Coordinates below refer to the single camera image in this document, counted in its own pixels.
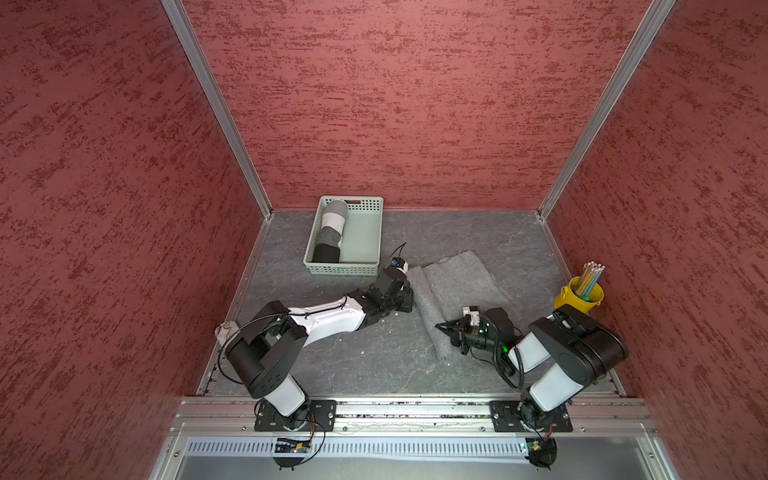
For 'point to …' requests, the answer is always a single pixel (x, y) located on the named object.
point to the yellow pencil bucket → (569, 296)
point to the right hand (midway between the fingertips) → (435, 329)
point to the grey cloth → (444, 288)
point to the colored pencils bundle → (590, 276)
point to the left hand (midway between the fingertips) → (411, 298)
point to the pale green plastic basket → (346, 237)
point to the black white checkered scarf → (327, 248)
